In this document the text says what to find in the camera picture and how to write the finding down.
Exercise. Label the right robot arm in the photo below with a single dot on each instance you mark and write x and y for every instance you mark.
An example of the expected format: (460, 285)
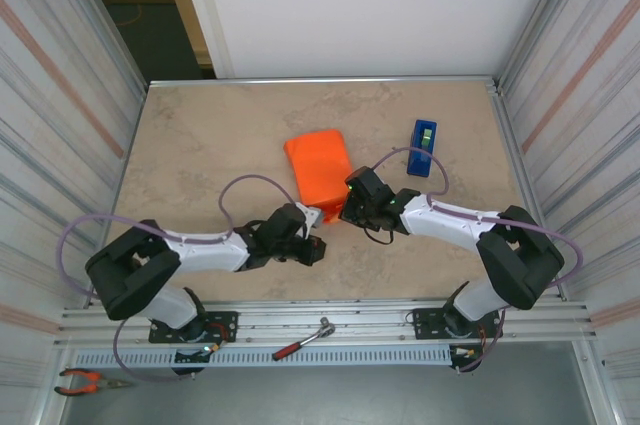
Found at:
(440, 217)

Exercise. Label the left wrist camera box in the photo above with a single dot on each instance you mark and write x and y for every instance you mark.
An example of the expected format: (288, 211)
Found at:
(285, 222)

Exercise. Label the yellow power connector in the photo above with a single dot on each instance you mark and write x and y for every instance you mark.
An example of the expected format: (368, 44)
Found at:
(470, 353)
(212, 347)

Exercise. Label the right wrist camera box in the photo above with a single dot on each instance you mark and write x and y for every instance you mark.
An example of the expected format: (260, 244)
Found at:
(370, 185)

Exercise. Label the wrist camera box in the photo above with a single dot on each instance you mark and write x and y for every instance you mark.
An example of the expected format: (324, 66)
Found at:
(370, 185)
(285, 222)

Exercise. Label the green tape roll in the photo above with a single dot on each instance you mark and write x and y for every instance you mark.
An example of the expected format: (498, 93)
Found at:
(426, 135)

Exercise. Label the aluminium table edge rail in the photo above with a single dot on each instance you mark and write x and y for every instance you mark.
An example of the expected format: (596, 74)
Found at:
(320, 80)

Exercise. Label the aluminium mounting rail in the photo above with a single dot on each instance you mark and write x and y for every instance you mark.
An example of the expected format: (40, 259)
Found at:
(370, 325)

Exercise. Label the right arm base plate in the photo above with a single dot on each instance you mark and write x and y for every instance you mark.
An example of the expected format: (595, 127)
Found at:
(425, 320)

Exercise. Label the tan wooden door jamb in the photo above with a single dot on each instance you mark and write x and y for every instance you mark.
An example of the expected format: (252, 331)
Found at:
(185, 5)

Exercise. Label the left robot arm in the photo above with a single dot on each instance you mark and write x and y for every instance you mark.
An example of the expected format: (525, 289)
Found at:
(210, 252)

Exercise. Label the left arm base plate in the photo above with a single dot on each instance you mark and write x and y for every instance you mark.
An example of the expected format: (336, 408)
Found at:
(225, 320)

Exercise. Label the aluminium corner post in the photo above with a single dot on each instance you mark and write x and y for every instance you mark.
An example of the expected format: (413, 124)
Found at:
(135, 70)
(510, 65)

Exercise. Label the blue tape dispenser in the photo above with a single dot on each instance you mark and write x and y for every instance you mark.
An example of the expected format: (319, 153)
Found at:
(419, 162)

